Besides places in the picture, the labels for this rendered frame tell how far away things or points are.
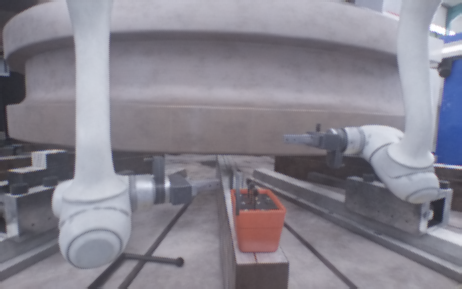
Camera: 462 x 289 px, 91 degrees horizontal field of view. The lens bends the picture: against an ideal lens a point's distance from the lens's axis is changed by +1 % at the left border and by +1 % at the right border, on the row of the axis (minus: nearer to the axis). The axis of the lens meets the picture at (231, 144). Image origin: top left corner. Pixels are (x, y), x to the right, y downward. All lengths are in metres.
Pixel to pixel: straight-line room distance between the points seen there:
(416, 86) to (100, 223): 0.71
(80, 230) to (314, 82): 1.47
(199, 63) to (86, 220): 1.18
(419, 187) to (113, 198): 0.69
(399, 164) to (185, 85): 1.14
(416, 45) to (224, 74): 0.99
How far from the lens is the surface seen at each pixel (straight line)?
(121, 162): 2.83
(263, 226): 0.65
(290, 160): 3.05
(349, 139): 0.80
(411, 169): 0.74
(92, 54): 0.57
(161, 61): 1.53
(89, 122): 0.47
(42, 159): 1.62
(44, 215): 1.51
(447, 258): 1.70
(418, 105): 0.71
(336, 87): 1.73
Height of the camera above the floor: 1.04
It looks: 6 degrees down
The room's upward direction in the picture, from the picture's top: 2 degrees clockwise
